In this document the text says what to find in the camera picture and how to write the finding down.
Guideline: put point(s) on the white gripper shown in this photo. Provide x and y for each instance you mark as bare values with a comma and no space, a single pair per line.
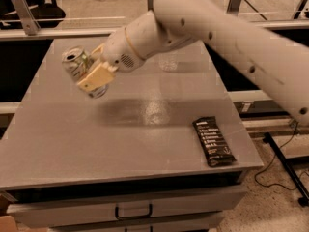
118,52

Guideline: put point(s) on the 7up soda can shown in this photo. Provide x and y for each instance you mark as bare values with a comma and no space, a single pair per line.
77,62

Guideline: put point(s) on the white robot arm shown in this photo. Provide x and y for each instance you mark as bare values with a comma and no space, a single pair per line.
277,65

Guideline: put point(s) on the clear plastic water bottle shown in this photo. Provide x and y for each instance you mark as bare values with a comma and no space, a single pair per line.
168,61

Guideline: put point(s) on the black office chair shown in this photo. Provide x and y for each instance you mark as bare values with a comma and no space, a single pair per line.
46,12

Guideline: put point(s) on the black snack bar wrapper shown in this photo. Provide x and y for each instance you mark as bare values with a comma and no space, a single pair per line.
214,145

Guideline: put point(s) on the grey cabinet drawer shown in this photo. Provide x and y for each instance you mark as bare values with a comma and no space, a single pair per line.
101,209

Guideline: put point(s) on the black stand leg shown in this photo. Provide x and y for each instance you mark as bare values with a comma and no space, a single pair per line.
303,200

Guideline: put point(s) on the metal rail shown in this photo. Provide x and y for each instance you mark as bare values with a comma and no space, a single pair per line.
52,33

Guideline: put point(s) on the left metal bracket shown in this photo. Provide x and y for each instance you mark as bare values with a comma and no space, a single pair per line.
29,24

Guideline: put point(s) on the black drawer handle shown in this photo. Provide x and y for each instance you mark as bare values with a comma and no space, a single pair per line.
122,213

